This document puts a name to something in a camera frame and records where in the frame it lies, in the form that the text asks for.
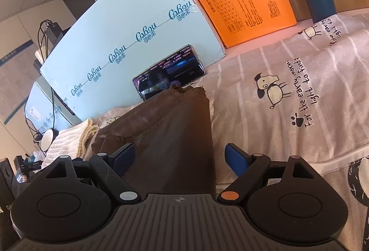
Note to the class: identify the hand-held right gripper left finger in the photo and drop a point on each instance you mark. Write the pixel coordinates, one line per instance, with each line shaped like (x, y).
(125, 158)

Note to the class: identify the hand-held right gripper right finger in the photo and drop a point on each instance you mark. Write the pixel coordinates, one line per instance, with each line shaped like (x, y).
(237, 160)

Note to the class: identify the dark brown pants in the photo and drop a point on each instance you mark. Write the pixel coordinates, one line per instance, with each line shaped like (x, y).
(173, 138)

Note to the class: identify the cream knitted cloth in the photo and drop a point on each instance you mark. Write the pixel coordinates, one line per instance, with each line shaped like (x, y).
(72, 138)

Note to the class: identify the grey striped dog-print bedsheet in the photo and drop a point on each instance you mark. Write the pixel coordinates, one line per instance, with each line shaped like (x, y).
(302, 130)

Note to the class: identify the round white object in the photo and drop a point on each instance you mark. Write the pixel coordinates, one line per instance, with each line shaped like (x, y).
(47, 140)

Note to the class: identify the small light blue box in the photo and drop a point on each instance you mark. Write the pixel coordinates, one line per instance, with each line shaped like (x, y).
(43, 106)

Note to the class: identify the black smartphone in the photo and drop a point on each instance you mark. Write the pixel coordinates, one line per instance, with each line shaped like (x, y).
(170, 72)

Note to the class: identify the large light blue box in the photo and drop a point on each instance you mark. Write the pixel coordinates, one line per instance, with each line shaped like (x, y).
(124, 23)

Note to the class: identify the black power adapter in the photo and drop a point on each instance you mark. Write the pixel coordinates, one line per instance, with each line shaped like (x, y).
(53, 30)

